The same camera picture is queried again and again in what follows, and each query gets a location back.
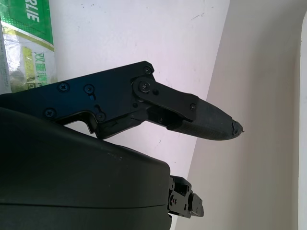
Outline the green toothpaste box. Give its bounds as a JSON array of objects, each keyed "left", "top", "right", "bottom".
[{"left": 0, "top": 0, "right": 59, "bottom": 93}]

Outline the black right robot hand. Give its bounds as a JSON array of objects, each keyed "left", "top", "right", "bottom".
[{"left": 0, "top": 60, "right": 246, "bottom": 230}]

